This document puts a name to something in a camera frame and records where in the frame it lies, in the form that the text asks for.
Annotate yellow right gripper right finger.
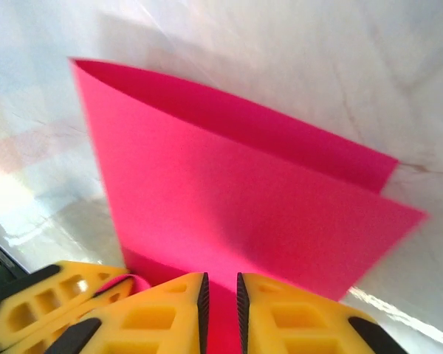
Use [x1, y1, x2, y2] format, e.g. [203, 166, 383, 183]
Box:
[236, 271, 411, 354]

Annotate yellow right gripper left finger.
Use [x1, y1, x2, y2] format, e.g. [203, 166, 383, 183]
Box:
[44, 271, 210, 354]

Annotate pink paper sheet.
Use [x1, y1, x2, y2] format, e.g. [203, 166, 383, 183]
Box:
[68, 57, 429, 354]

